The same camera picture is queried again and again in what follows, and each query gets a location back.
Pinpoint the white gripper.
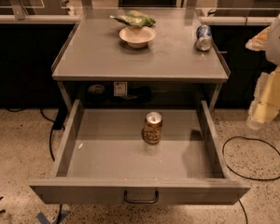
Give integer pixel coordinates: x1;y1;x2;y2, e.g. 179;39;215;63
245;14;280;130

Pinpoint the orange soda can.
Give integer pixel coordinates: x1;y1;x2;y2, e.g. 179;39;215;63
142;112;162;145

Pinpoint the blue soda can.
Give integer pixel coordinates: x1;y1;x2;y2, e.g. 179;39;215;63
195;24;213;51

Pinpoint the grey cabinet counter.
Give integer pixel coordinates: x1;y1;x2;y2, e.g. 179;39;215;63
52;8;230;105

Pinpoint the grey open drawer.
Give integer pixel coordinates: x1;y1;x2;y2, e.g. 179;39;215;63
29;101;250;204

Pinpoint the white bowl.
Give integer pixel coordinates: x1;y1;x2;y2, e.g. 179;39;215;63
119;27;156;49

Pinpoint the green chip bag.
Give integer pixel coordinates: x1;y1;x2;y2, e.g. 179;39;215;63
111;10;156;27

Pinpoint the white label sticker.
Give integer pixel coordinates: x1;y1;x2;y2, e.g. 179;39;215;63
114;82;128;97

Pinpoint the blue floor tape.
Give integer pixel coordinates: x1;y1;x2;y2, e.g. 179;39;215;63
36;210;70;224

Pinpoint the black floor cable right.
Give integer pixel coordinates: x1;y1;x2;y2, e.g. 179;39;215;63
221;135;280;224

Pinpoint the black floor cable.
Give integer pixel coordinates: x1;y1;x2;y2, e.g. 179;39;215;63
221;135;280;224
6;107;66;162

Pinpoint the black drawer handle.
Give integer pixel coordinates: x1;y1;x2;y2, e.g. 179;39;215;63
123;190;159;204

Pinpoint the black floor cable left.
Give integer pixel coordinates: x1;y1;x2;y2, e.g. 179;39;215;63
6;107;66;162

